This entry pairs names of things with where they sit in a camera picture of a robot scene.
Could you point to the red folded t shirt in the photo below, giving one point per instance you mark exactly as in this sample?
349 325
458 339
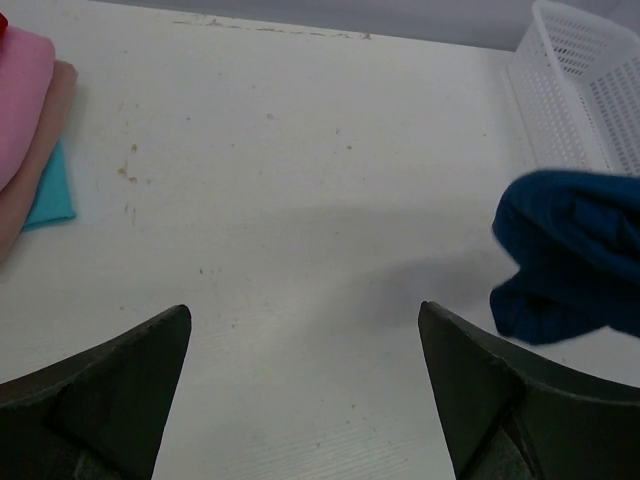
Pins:
3 25

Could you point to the beige folded t shirt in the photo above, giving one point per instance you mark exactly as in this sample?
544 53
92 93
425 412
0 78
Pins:
18 196

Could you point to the white plastic basket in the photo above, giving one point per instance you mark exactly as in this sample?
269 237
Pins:
575 77

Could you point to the turquoise folded t shirt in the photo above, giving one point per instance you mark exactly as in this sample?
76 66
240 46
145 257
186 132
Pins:
52 203

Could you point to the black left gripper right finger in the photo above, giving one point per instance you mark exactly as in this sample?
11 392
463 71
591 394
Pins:
508 413

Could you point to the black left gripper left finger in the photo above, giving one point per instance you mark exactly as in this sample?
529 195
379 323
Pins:
99 414

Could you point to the pink folded t shirt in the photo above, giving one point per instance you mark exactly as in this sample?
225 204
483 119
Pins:
27 62

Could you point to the dark blue t shirt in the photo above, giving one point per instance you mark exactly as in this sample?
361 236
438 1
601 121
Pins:
575 238

